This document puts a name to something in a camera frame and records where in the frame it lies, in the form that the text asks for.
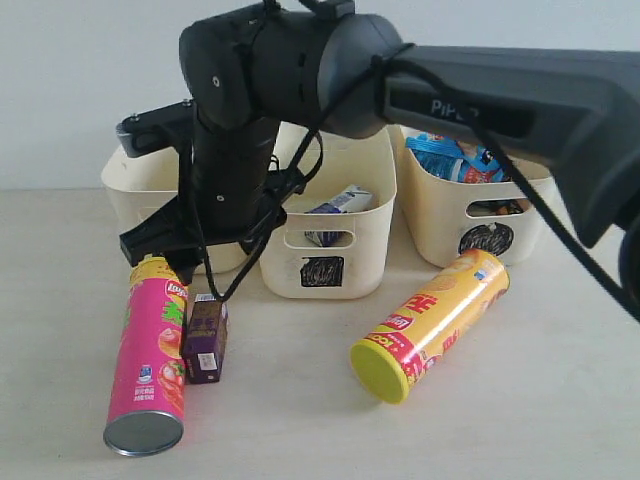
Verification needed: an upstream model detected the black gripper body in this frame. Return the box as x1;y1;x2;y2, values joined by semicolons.
119;197;248;285

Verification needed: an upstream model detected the purple drink carton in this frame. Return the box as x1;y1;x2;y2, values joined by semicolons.
182;294;228;384

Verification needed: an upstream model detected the blue white milk carton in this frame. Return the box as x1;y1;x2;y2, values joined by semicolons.
304;184;375;247

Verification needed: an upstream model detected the blue noodle packet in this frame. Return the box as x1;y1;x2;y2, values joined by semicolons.
405;132;511;184

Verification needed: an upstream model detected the orange noodle packet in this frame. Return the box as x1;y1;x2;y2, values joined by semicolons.
466;199;529;217

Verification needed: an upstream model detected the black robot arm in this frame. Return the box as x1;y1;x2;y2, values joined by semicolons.
117;1;639;316

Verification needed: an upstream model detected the left cream plastic bin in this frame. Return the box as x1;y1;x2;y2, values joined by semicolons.
100;144;251;275

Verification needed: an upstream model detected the cream plastic bin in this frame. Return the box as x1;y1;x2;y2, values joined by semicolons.
259;130;397;299
389;126;545;267
100;144;251;275

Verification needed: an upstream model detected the middle cream plastic bin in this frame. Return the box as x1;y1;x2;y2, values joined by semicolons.
259;130;397;299

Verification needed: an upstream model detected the pink chips can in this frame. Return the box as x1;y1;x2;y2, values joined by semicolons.
103;256;188;457

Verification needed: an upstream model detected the yellow chips can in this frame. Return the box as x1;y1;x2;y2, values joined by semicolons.
350;249;510;404

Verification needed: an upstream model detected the right cream plastic bin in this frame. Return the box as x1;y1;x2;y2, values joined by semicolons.
389;126;545;267

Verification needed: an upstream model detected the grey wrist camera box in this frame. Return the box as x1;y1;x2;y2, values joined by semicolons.
115;99;194;158

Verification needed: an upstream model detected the black cable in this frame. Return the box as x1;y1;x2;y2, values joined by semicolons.
177;44;640;324

